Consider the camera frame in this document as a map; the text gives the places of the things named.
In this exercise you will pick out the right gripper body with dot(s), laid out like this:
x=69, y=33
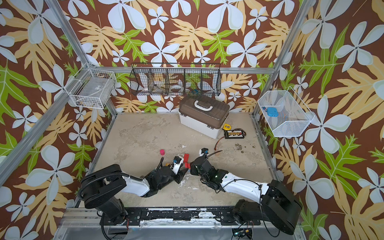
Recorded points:
x=195, y=165

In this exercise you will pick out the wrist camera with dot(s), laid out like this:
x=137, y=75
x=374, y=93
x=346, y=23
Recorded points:
x=204, y=152
x=177, y=163

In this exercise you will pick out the yellow tape measure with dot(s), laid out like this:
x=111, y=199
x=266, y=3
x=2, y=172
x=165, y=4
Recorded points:
x=227, y=127

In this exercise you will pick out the white toolbox brown lid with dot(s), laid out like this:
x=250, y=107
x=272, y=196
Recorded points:
x=203, y=114

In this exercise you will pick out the aluminium frame post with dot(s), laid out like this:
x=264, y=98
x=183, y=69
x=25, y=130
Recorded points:
x=77, y=47
x=293, y=33

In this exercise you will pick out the black wire basket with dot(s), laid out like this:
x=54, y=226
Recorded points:
x=166, y=79

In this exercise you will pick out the aluminium frame post left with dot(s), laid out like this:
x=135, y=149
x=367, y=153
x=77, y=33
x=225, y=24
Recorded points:
x=77, y=47

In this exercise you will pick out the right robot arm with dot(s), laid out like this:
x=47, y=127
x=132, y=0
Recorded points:
x=264, y=202

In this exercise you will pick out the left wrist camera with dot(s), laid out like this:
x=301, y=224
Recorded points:
x=177, y=163

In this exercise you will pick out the white wire basket right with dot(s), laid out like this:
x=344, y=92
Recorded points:
x=294, y=115

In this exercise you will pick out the aluminium frame post right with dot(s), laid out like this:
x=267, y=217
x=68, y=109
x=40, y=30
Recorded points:
x=293, y=33

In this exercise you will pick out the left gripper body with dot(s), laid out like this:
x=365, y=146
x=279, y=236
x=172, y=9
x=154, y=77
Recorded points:
x=173, y=178

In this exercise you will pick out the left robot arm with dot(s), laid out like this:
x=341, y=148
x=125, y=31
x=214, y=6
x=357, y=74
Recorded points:
x=98, y=189

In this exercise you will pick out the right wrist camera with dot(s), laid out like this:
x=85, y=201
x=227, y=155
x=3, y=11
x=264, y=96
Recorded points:
x=204, y=152

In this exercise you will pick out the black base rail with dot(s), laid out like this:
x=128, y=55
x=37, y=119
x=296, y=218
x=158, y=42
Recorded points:
x=218, y=215

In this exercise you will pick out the white wire basket left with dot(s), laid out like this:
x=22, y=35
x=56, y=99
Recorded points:
x=92, y=88

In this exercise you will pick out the blue object in basket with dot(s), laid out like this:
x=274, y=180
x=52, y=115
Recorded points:
x=272, y=112

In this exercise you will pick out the white wire basket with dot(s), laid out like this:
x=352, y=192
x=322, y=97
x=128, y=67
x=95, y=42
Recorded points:
x=294, y=115
x=92, y=88

